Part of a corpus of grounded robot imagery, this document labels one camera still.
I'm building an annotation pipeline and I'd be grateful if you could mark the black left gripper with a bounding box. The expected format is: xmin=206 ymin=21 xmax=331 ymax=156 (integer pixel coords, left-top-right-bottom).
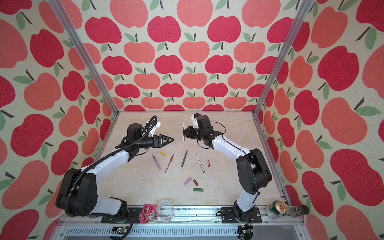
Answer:
xmin=136 ymin=135 xmax=173 ymax=150

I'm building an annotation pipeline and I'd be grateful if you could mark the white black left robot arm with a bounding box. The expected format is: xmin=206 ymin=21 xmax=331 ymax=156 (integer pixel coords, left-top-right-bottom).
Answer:
xmin=56 ymin=119 xmax=174 ymax=219

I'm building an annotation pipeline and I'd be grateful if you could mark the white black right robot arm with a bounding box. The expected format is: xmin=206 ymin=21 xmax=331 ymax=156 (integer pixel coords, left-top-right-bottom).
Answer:
xmin=183 ymin=124 xmax=272 ymax=223

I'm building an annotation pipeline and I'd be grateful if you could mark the red pen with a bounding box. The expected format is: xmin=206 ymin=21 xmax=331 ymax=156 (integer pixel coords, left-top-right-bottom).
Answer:
xmin=164 ymin=154 xmax=174 ymax=174

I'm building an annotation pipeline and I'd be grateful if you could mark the green pen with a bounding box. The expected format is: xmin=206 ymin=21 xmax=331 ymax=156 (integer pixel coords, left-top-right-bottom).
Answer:
xmin=181 ymin=150 xmax=188 ymax=167

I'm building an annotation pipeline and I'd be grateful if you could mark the pink pen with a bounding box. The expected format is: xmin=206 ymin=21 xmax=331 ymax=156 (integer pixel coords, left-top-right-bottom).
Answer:
xmin=152 ymin=155 xmax=162 ymax=170

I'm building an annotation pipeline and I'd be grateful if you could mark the white silver pen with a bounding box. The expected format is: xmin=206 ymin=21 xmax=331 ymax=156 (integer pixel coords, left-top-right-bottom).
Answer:
xmin=196 ymin=154 xmax=205 ymax=173

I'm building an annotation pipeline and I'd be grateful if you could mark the pink pen cap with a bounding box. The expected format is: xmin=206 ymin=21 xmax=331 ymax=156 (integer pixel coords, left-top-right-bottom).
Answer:
xmin=184 ymin=178 xmax=193 ymax=186

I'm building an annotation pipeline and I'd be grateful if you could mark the clear glass bowl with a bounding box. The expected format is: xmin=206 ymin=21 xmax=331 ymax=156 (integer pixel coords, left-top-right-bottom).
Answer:
xmin=156 ymin=200 xmax=174 ymax=223

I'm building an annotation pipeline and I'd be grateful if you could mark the pink snack packet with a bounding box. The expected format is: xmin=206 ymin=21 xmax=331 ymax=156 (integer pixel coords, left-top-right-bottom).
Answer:
xmin=140 ymin=204 xmax=158 ymax=224

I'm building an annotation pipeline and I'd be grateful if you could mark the green drink can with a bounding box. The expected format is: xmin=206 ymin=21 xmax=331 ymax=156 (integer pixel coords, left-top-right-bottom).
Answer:
xmin=266 ymin=201 xmax=288 ymax=219

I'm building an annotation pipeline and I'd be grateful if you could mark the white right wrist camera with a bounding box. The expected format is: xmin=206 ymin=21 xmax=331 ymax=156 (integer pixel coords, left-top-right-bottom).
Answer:
xmin=192 ymin=113 xmax=201 ymax=129

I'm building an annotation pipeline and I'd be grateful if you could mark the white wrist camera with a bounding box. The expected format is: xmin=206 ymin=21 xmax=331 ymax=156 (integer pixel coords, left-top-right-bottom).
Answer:
xmin=192 ymin=113 xmax=201 ymax=129
xmin=150 ymin=122 xmax=161 ymax=137

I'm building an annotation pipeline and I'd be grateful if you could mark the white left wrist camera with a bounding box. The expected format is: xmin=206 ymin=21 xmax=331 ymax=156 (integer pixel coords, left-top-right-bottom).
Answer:
xmin=150 ymin=122 xmax=161 ymax=137

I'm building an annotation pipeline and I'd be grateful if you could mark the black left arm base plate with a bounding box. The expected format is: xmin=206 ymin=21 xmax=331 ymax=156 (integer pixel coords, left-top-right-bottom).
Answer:
xmin=101 ymin=206 xmax=143 ymax=224

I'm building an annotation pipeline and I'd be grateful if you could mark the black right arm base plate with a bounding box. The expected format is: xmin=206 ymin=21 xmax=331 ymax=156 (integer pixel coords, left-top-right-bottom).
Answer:
xmin=217 ymin=207 xmax=262 ymax=225

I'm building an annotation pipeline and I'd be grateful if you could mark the aluminium left rear frame post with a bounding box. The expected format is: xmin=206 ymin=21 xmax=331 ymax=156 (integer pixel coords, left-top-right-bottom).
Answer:
xmin=48 ymin=0 xmax=120 ymax=117

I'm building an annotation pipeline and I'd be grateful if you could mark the aluminium frame post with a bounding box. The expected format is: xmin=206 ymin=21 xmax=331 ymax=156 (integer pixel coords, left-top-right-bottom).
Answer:
xmin=252 ymin=0 xmax=315 ymax=119
xmin=48 ymin=0 xmax=120 ymax=117

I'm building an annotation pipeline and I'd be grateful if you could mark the aluminium right rear frame post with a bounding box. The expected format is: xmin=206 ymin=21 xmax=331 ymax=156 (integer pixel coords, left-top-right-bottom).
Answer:
xmin=252 ymin=0 xmax=315 ymax=119

